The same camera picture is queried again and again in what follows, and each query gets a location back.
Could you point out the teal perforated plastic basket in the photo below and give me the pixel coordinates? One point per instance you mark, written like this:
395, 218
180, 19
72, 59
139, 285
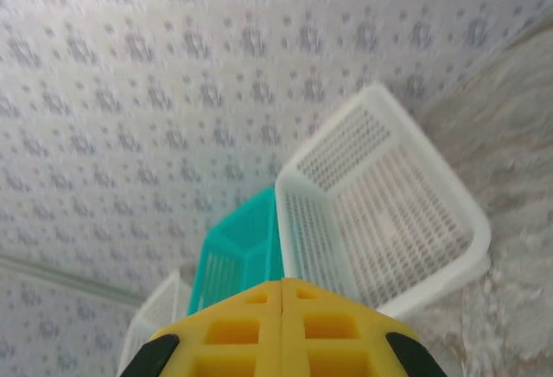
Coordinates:
242, 238

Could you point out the white perforated plastic basket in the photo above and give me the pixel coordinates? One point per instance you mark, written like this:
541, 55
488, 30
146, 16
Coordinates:
160, 308
389, 221

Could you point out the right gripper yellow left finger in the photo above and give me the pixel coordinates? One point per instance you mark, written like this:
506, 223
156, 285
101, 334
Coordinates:
242, 334

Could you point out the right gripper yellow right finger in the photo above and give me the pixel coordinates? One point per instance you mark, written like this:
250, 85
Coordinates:
337, 334

